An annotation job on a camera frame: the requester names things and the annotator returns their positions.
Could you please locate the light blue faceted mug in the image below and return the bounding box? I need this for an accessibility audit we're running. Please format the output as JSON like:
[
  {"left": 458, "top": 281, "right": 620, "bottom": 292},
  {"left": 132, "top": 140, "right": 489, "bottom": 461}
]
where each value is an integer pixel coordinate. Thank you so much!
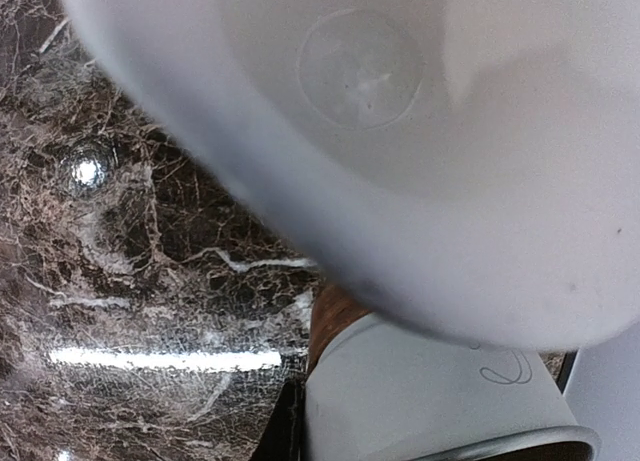
[{"left": 61, "top": 0, "right": 639, "bottom": 350}]

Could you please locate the white steel tumbler cup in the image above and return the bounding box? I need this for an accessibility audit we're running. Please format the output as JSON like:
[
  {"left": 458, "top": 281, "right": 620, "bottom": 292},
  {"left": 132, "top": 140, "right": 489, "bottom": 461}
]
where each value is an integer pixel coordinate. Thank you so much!
[{"left": 302, "top": 286, "right": 600, "bottom": 460}]

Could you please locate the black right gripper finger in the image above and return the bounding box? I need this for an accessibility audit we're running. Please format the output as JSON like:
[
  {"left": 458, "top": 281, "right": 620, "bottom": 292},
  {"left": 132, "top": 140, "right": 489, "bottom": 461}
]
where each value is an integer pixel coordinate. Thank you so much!
[{"left": 254, "top": 378, "right": 305, "bottom": 461}]

